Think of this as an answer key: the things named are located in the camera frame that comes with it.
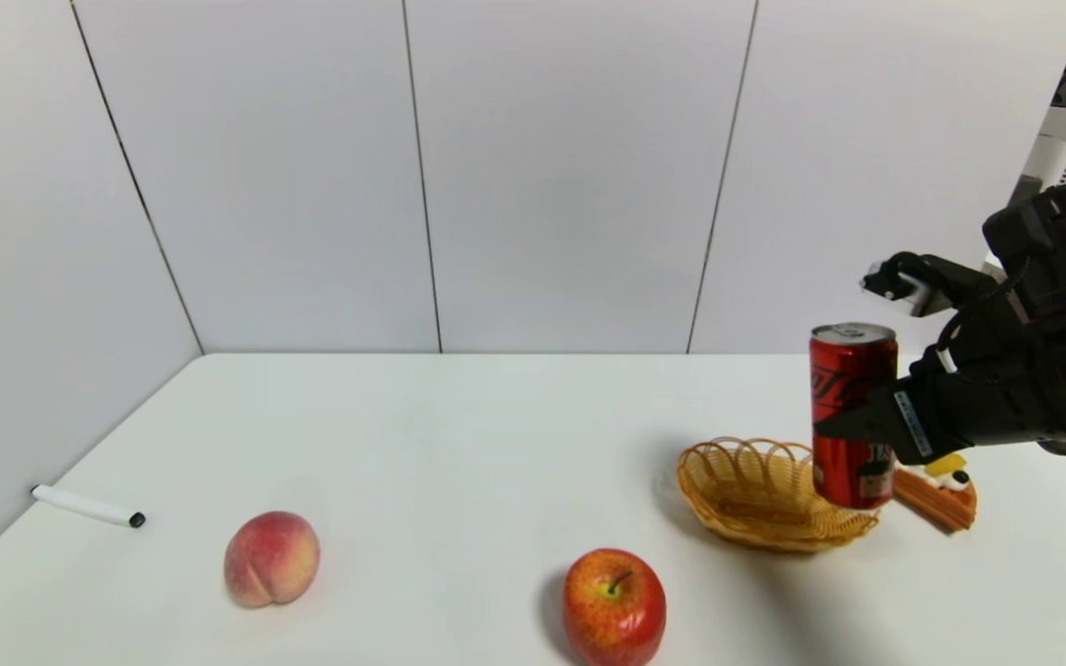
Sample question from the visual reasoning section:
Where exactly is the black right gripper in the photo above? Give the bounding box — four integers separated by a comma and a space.
813, 369, 1051, 465

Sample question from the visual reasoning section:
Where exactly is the red soda can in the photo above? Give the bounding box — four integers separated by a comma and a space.
809, 322, 899, 511

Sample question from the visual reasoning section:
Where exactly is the yellow woven basket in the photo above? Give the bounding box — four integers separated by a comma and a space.
676, 437, 880, 553

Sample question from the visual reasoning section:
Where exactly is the fruit topped cake slice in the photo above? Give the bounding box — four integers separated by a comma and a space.
894, 452, 978, 533

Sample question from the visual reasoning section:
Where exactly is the red apple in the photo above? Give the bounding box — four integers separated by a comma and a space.
563, 548, 667, 666

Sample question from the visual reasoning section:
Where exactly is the pink peach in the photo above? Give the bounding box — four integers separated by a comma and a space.
224, 511, 321, 609

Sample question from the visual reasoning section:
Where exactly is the white marker with black cap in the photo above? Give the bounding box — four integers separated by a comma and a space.
31, 484, 147, 529

